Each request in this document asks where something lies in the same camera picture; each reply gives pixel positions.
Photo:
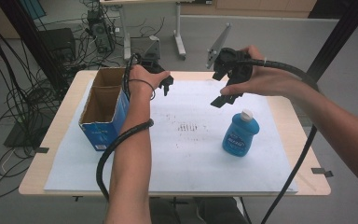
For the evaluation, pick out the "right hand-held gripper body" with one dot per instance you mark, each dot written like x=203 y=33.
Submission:
x=236 y=67

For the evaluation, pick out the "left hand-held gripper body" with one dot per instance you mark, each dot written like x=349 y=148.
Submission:
x=150 y=65

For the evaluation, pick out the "blue bottle with white cap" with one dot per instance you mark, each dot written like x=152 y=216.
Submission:
x=240 y=133

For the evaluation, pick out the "blue cardboard box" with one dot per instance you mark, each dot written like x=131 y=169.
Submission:
x=101 y=105

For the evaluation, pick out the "person's left hand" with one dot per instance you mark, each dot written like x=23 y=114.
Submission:
x=141 y=84

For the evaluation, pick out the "person's right hand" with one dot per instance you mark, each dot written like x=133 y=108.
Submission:
x=270 y=82

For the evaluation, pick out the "black hair band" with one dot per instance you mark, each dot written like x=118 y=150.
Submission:
x=143 y=81

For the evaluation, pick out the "black computer tower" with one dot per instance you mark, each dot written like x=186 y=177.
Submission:
x=101 y=31

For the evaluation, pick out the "white sheet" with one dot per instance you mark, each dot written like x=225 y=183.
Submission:
x=192 y=155

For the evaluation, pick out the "wooden cabinet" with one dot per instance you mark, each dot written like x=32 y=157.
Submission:
x=261 y=6

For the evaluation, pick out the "black box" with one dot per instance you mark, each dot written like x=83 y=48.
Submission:
x=59 y=42

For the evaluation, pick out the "black metal stand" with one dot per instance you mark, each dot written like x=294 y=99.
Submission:
x=338 y=37

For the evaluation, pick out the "black tape strip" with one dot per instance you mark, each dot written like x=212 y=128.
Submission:
x=42 y=150
x=321 y=171

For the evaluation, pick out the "black metal pole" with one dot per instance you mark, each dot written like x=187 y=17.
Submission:
x=28 y=34

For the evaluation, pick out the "white desk frame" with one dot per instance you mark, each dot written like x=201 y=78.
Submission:
x=179 y=31

